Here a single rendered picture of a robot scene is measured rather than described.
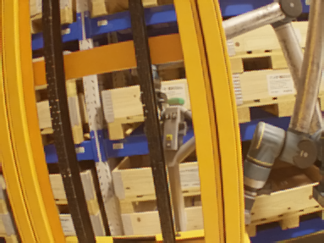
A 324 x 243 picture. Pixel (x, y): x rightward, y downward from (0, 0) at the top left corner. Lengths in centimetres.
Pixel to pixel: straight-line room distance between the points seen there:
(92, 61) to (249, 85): 156
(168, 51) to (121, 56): 14
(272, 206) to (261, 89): 88
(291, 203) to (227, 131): 184
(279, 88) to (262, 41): 35
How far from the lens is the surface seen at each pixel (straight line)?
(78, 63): 106
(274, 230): 280
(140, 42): 92
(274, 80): 248
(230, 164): 90
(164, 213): 96
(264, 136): 121
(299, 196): 267
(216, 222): 96
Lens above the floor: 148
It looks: 4 degrees down
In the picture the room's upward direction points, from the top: 8 degrees counter-clockwise
